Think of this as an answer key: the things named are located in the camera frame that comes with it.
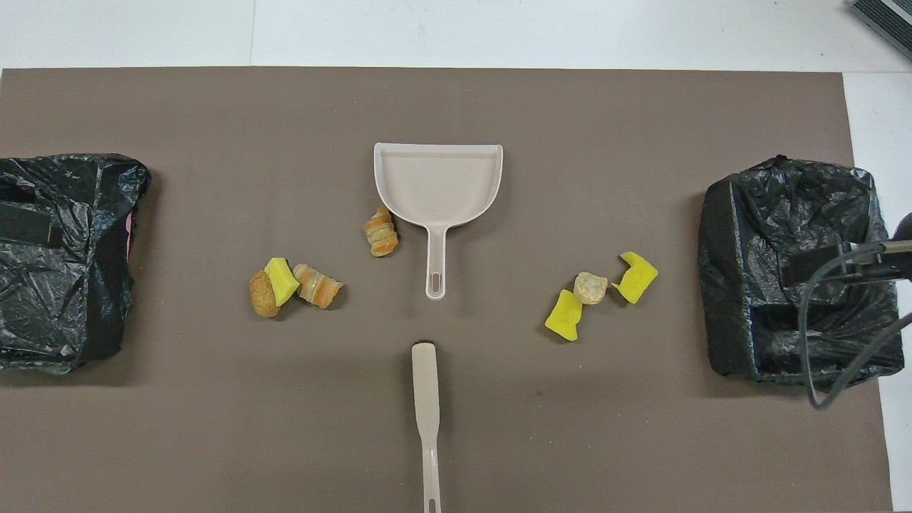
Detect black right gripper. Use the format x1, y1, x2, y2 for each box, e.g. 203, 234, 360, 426
782, 240, 912, 287

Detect yellow sponge piece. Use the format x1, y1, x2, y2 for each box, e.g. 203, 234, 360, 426
611, 251, 659, 305
544, 289, 584, 342
264, 257, 301, 307

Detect pale round bread lump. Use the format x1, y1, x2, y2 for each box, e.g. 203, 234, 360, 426
574, 271, 609, 306

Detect brown round bun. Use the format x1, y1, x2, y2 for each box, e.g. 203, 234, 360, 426
249, 271, 280, 318

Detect striped orange bread roll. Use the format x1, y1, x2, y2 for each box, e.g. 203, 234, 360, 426
293, 264, 344, 310

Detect croissant piece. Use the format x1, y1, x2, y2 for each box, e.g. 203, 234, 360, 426
363, 205, 400, 258

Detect beige plastic dustpan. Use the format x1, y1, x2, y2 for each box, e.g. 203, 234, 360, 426
373, 142, 504, 301

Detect beige brush with black bristles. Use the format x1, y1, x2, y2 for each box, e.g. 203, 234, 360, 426
411, 341, 442, 513

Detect bin with black trash bag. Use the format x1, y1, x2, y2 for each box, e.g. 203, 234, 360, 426
0, 153, 152, 376
698, 155, 905, 393

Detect dark grey ribbed device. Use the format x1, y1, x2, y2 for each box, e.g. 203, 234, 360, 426
850, 0, 912, 61

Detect brown table mat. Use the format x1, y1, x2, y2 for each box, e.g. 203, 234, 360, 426
0, 67, 893, 513

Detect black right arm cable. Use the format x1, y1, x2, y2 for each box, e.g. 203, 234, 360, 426
798, 242, 912, 410

